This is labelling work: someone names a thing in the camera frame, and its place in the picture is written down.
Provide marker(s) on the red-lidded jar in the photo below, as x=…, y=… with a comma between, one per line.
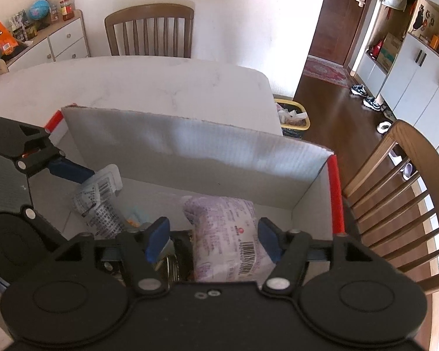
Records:
x=67, y=9

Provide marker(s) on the blue cracker snack packet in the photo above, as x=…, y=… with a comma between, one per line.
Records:
x=135, y=215

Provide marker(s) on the pair of sneakers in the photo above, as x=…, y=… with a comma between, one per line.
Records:
x=372, y=103

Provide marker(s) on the white hallway cabinet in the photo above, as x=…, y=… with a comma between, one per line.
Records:
x=417, y=80

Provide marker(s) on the red patterned rug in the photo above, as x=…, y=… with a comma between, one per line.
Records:
x=327, y=71

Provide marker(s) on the yellow basket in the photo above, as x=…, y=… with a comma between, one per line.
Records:
x=300, y=127

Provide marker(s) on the brown foil packet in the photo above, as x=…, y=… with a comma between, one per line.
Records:
x=181, y=256

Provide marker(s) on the brown cardboard carton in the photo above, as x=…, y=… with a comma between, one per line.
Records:
x=389, y=53

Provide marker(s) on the pale slipper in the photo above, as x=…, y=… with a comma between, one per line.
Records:
x=408, y=171

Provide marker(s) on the wooden slat-back chair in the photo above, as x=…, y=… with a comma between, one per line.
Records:
x=424, y=142
x=150, y=11

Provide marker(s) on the red bag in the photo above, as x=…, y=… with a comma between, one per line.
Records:
x=376, y=48

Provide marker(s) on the white barcode packet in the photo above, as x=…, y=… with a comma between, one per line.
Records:
x=102, y=212

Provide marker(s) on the white slipper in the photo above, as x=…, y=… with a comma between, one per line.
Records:
x=384, y=127

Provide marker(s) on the purple printed packet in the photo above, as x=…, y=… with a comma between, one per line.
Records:
x=223, y=226

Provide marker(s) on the white sideboard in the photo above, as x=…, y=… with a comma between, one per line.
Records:
x=62, y=40

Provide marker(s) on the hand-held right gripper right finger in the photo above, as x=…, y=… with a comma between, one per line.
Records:
x=267, y=239

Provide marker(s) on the blue globe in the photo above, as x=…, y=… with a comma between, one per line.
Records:
x=40, y=9

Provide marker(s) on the white red-edged cardboard box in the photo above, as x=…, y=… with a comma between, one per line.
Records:
x=190, y=153

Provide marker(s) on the white marble desktop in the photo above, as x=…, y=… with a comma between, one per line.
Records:
x=150, y=84

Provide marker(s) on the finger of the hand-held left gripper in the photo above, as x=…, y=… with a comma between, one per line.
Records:
x=71, y=170
x=40, y=223

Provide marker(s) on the brown wooden door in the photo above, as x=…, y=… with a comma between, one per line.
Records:
x=336, y=14

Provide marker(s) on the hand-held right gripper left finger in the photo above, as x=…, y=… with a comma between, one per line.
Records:
x=157, y=239

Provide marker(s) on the blue white sneaker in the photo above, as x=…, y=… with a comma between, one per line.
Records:
x=359, y=90

